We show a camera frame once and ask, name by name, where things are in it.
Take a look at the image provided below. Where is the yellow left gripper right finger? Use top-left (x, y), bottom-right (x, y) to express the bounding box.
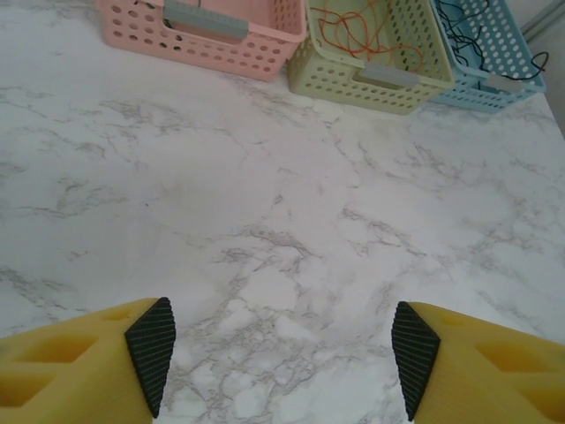
top-left (391, 300), bottom-right (565, 424)

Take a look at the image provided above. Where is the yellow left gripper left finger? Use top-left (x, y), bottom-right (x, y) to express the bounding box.
top-left (0, 296), bottom-right (177, 424)

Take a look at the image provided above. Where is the thin black cable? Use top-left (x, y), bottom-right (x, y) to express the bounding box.
top-left (478, 50), bottom-right (551, 84)
top-left (436, 0), bottom-right (491, 72)

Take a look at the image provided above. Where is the coloured wire bundle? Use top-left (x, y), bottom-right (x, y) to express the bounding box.
top-left (352, 0), bottom-right (427, 74)

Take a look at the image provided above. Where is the black wire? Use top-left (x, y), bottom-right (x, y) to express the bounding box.
top-left (318, 2), bottom-right (385, 58)

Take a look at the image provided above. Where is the green perforated plastic basket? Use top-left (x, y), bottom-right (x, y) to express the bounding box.
top-left (285, 0), bottom-right (456, 117)

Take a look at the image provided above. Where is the pink perforated plastic basket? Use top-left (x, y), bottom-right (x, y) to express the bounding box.
top-left (94, 0), bottom-right (309, 83)

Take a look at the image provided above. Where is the blue perforated plastic basket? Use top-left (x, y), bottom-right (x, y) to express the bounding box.
top-left (426, 0), bottom-right (546, 115)

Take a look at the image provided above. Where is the aluminium frame post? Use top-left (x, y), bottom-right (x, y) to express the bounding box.
top-left (519, 0), bottom-right (565, 43)

